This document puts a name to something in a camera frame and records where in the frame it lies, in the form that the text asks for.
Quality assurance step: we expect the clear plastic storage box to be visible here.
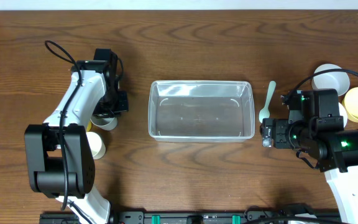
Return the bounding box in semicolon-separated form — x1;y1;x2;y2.
148;80;255;142

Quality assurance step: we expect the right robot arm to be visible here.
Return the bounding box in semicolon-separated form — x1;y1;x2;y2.
260;89;358;223

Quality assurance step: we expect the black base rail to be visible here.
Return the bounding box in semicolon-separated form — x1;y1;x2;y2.
39;203;351;224

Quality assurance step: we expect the cream white plastic cup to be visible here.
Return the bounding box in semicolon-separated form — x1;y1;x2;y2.
86;132;106;160

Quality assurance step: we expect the yellow plastic cup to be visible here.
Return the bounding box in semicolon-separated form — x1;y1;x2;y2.
86;121;92;132

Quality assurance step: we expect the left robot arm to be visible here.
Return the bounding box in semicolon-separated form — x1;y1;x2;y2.
24;49;129;223

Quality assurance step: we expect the white plastic bowl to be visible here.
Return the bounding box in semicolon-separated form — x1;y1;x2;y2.
338;103;348;128

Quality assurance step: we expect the mint green plastic spoon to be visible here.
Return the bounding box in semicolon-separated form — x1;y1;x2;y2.
259;81;276;123

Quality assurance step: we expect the grey plastic bowl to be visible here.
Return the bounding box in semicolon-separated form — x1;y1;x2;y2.
311;72;350;96

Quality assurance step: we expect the grey plastic cup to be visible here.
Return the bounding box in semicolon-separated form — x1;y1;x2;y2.
91;116;117;131

